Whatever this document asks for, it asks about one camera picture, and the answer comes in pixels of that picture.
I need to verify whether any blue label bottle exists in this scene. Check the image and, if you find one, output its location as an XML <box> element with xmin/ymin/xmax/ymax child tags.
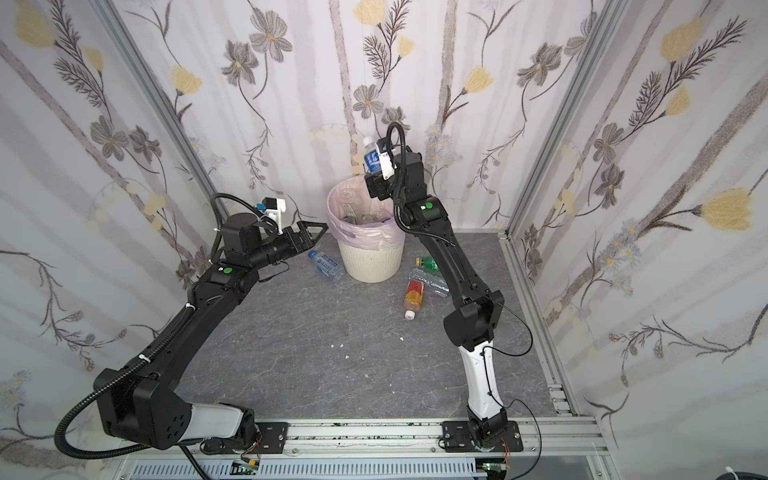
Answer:
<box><xmin>363</xmin><ymin>137</ymin><xmax>381</xmax><ymax>173</ymax></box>

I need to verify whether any blue cap bottle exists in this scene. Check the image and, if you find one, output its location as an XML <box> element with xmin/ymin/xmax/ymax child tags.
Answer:
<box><xmin>308</xmin><ymin>250</ymin><xmax>344</xmax><ymax>281</ymax></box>

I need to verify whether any green bottle yellow cap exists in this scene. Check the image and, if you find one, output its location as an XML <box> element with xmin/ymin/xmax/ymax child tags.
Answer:
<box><xmin>416</xmin><ymin>256</ymin><xmax>439</xmax><ymax>272</ymax></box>

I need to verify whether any red yellow label tea bottle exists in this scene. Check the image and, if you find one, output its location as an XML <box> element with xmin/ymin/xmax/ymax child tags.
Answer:
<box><xmin>404</xmin><ymin>280</ymin><xmax>424</xmax><ymax>320</ymax></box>

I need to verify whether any clear crushed bottle white cap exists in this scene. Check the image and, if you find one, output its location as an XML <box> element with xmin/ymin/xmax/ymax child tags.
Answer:
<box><xmin>409</xmin><ymin>268</ymin><xmax>451</xmax><ymax>298</ymax></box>

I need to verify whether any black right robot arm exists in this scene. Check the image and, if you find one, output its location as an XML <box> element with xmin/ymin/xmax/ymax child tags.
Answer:
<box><xmin>365</xmin><ymin>122</ymin><xmax>532</xmax><ymax>451</ymax></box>

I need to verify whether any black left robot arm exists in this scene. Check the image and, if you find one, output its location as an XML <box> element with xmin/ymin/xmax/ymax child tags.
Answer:
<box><xmin>53</xmin><ymin>193</ymin><xmax>328</xmax><ymax>460</ymax></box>

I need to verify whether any pink bin liner bag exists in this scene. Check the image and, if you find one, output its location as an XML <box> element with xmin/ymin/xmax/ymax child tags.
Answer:
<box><xmin>326</xmin><ymin>176</ymin><xmax>405</xmax><ymax>251</ymax></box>

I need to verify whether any cream plastic waste bin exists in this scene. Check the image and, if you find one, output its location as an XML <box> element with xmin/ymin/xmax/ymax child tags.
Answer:
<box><xmin>339</xmin><ymin>242</ymin><xmax>404</xmax><ymax>284</ymax></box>

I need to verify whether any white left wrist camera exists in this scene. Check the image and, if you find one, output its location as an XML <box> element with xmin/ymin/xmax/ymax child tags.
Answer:
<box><xmin>257</xmin><ymin>197</ymin><xmax>287</xmax><ymax>233</ymax></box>

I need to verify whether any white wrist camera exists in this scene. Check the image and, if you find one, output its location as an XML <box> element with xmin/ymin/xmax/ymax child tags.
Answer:
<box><xmin>257</xmin><ymin>197</ymin><xmax>287</xmax><ymax>233</ymax></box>
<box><xmin>376</xmin><ymin>138</ymin><xmax>395</xmax><ymax>180</ymax></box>

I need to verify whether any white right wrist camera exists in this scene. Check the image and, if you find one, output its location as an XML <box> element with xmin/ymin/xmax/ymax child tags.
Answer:
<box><xmin>376</xmin><ymin>138</ymin><xmax>395</xmax><ymax>180</ymax></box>

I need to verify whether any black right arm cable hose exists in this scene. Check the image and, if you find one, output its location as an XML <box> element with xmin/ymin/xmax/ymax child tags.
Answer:
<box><xmin>385</xmin><ymin>121</ymin><xmax>408</xmax><ymax>187</ymax></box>

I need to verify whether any black corrugated cable hose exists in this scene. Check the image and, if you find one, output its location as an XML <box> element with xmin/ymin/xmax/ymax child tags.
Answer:
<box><xmin>53</xmin><ymin>193</ymin><xmax>283</xmax><ymax>460</ymax></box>

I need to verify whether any white slotted cable duct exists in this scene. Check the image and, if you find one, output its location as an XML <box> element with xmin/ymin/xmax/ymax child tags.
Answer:
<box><xmin>130</xmin><ymin>458</ymin><xmax>488</xmax><ymax>480</ymax></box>

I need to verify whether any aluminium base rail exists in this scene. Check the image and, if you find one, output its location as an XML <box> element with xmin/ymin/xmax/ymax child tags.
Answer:
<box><xmin>106</xmin><ymin>416</ymin><xmax>621</xmax><ymax>479</ymax></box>

